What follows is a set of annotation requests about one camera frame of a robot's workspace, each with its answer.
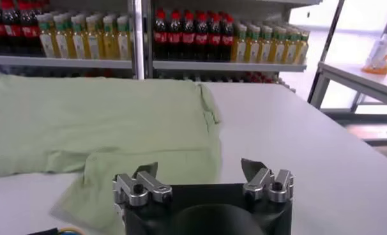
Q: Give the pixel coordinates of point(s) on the orange packaged item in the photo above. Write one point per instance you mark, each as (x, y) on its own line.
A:
(377, 60)

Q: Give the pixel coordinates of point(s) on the light green polo shirt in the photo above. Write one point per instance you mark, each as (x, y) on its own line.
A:
(101, 127)

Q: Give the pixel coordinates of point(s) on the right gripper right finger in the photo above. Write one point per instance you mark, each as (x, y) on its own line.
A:
(281, 186)

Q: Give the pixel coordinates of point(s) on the grey metal shelf unit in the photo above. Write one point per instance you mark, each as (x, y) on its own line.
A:
(228, 66)
(69, 62)

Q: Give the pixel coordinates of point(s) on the grey frame side table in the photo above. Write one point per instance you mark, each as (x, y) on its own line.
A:
(356, 76)

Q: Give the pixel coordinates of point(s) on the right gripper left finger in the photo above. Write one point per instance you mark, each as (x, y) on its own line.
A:
(129, 188)

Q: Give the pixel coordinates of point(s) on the yellow juice bottle green band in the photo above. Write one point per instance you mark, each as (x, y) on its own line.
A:
(79, 43)
(94, 43)
(277, 48)
(240, 48)
(47, 41)
(110, 43)
(302, 49)
(291, 49)
(62, 43)
(265, 48)
(124, 43)
(253, 48)

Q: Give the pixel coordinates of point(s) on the black slanted frame pole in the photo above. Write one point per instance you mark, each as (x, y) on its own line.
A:
(327, 48)

